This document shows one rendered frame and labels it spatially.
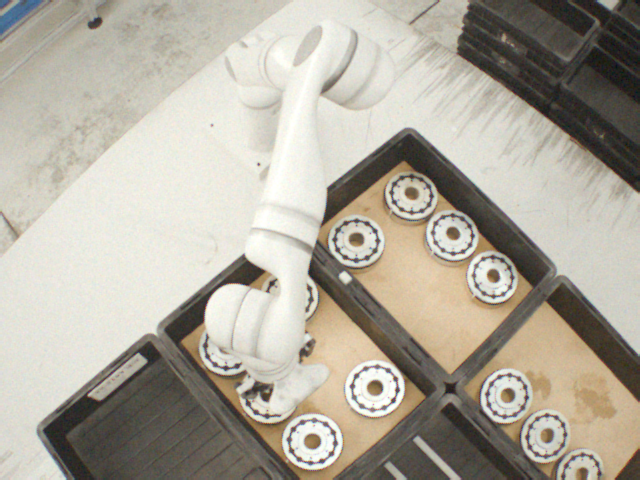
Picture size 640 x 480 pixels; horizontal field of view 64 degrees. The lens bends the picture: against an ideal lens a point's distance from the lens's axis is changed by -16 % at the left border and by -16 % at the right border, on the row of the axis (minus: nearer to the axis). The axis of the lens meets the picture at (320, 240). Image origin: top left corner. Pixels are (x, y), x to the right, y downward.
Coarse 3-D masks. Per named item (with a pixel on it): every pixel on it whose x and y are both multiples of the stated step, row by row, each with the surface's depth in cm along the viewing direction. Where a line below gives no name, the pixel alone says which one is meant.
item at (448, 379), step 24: (384, 144) 109; (432, 144) 109; (360, 168) 107; (456, 168) 107; (480, 192) 105; (504, 216) 103; (528, 240) 101; (336, 264) 99; (552, 264) 99; (360, 288) 98; (384, 312) 96; (408, 336) 94; (432, 360) 93
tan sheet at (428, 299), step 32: (384, 224) 113; (384, 256) 111; (416, 256) 111; (384, 288) 108; (416, 288) 108; (448, 288) 108; (416, 320) 106; (448, 320) 106; (480, 320) 105; (448, 352) 103
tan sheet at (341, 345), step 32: (256, 288) 108; (320, 288) 108; (320, 320) 106; (192, 352) 104; (224, 352) 104; (320, 352) 104; (352, 352) 104; (224, 384) 101; (352, 416) 99; (352, 448) 97
